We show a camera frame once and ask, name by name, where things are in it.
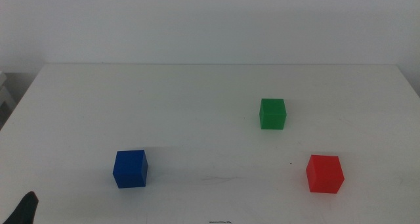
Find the blue cube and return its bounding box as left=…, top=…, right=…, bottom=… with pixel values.
left=112, top=149, right=149, bottom=189

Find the green cube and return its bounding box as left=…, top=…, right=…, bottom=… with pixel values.
left=259, top=98, right=287, bottom=131

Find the red cube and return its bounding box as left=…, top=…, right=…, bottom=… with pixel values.
left=305, top=154, right=345, bottom=194

